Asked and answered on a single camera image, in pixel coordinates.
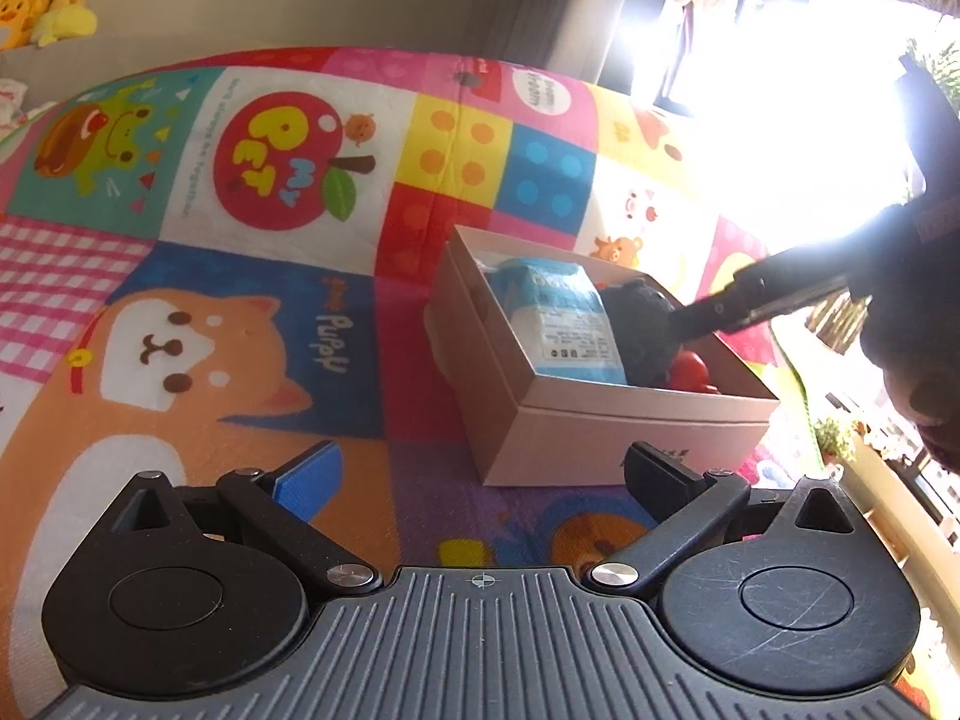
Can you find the colourful printed play mat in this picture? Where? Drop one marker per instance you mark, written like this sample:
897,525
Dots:
225,420

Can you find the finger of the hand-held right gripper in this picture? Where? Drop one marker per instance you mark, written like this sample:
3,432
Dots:
720,307

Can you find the orange striped duck plush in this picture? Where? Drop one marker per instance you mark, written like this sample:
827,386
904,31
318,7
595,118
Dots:
22,7

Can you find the red daruma doll toy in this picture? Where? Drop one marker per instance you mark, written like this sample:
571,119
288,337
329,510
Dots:
690,371

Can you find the black plush toy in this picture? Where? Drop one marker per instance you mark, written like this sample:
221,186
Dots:
637,337

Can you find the beige sofa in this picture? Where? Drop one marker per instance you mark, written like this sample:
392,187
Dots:
112,52

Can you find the pink cardboard box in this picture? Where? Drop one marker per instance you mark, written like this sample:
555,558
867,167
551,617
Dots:
600,435

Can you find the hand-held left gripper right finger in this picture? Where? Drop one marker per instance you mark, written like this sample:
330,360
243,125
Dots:
656,480

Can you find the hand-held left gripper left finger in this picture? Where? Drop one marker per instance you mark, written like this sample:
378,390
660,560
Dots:
311,480

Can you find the small potted plant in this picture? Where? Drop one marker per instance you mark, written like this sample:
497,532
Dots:
834,435

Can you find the pile of pale cloth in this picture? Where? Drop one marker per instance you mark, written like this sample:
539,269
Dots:
11,109

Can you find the blue white soft packet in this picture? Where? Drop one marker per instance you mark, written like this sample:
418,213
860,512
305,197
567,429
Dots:
562,322

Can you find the person's right hand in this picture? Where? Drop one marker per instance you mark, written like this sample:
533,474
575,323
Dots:
915,330

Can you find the grey curtain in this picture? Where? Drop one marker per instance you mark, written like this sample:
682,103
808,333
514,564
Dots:
555,7

